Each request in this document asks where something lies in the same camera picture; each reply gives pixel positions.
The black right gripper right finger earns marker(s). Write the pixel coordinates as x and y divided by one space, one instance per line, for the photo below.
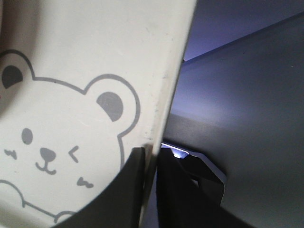
189 194

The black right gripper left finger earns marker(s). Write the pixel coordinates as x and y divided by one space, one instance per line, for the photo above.
119 205

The cream bear serving tray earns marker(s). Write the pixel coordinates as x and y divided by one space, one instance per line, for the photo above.
82 83

